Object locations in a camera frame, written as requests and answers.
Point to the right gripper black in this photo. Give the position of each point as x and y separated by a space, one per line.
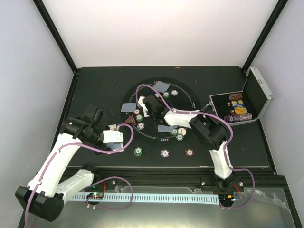
160 102

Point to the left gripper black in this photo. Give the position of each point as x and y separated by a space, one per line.
102 147

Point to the face up clubs card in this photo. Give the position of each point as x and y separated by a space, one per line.
145 113

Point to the blue playing card deck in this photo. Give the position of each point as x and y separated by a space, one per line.
114 146

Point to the blue card top seat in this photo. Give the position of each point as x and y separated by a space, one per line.
161 86

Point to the red triangular marker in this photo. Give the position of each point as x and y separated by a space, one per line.
130 120

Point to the green chip mat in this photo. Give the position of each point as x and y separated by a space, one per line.
179 137

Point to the green poker chip stack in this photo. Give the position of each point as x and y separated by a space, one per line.
138 151

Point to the brown poker chip stack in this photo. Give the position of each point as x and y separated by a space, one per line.
189 152

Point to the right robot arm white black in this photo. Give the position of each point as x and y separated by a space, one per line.
207 127

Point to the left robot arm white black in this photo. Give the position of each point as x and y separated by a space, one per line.
45 196

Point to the round black poker mat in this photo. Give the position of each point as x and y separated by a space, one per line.
185 100

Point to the white playing card box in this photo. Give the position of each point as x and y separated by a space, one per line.
113 127

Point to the white dealer button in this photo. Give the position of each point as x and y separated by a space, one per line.
182 131

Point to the white perforated strip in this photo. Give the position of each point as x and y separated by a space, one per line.
148 198

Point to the purple chip row in case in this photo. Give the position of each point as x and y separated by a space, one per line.
238 118

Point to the blue card box in case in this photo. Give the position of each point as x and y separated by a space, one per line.
237 103

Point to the brown chip row in case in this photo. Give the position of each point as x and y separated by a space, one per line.
234 97

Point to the orange yellow card box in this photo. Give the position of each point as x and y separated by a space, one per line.
240 110

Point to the aluminium poker case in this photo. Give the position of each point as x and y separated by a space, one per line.
257 96

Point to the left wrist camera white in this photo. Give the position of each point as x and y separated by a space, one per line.
111 136

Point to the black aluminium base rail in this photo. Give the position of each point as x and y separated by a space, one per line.
167 177

